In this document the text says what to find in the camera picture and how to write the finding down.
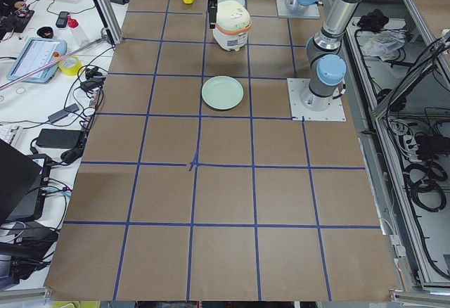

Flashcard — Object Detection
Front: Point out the white rice cooker orange handle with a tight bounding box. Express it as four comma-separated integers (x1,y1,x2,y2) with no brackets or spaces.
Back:
212,0,252,51

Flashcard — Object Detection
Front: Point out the near pale green plate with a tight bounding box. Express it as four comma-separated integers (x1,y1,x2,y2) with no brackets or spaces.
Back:
201,76,244,110

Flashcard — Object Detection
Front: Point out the black phone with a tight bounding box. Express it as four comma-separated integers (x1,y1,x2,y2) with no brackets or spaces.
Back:
56,11,69,28

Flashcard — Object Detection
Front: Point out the yellow tape roll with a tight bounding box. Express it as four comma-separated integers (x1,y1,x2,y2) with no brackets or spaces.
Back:
58,56,82,76

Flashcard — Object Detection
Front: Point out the crumpled white cloth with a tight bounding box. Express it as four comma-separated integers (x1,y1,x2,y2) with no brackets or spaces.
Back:
361,31,406,60

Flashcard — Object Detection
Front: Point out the near blue teach pendant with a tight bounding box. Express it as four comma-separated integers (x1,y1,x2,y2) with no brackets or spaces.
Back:
6,37,67,80

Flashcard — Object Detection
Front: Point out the black power adapter brick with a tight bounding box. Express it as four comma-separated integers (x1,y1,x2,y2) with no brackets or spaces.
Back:
36,129,82,149

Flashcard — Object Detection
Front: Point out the black laptop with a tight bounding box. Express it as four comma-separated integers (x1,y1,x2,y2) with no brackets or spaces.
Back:
1,141,51,224

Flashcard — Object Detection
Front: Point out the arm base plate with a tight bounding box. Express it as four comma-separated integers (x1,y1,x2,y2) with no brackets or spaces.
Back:
276,0,320,20
287,78,346,122

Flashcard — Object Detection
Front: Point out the aluminium frame post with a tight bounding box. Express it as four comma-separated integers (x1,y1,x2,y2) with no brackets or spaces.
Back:
93,0,122,45

